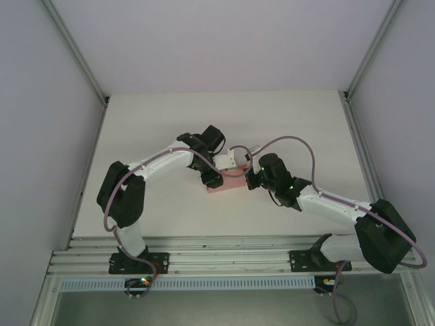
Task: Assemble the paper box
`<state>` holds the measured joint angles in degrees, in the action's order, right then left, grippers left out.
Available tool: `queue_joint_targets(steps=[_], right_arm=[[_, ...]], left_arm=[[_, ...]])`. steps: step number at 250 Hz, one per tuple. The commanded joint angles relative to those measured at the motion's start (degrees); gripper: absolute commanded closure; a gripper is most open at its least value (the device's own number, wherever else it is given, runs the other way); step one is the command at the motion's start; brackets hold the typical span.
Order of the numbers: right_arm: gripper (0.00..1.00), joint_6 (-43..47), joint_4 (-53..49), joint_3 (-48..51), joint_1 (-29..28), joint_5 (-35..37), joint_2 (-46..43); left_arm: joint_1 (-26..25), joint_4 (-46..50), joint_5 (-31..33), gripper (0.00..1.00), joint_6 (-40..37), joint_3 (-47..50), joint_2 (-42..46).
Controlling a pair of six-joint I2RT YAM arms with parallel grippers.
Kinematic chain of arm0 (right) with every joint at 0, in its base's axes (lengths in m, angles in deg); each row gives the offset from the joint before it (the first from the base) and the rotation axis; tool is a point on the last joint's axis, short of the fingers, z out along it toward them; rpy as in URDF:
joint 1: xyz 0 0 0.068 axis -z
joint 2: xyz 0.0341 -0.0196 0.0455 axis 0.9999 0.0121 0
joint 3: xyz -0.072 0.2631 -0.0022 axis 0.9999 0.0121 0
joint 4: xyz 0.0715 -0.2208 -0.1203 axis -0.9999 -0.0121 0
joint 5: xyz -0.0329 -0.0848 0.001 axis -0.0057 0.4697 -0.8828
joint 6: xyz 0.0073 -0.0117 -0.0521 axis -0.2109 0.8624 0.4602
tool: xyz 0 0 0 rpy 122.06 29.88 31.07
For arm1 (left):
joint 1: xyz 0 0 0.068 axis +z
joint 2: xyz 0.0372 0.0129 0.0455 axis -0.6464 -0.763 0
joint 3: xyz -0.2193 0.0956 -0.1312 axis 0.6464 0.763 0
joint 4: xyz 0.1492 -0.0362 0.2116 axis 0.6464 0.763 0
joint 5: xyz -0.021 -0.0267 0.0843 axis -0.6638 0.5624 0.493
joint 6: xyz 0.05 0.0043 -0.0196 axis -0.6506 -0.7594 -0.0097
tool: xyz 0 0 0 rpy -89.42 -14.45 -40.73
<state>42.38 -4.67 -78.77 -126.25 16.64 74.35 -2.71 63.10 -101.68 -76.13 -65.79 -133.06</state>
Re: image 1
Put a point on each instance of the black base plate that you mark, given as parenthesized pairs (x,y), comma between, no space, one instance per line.
(300,261)
(159,263)

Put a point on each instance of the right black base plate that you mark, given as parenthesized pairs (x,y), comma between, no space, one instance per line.
(300,261)

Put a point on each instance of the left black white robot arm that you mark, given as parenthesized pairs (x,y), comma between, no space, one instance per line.
(125,197)

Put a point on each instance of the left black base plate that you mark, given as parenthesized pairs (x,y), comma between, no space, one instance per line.
(159,263)

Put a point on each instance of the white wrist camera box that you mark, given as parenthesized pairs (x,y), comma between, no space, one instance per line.
(226,162)
(255,148)

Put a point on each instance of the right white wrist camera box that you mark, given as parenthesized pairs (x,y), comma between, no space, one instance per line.
(255,148)

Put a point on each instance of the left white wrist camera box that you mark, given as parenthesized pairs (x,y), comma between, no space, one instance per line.
(226,162)

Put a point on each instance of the aluminium frame post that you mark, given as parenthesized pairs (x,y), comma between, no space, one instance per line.
(372,51)
(76,51)

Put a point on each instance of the aluminium mounting rail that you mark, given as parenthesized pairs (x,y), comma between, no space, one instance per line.
(231,253)

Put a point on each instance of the aluminium table side rail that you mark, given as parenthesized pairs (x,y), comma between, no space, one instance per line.
(360,142)
(93,149)

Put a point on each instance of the pink paper box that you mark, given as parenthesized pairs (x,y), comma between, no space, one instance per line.
(231,185)

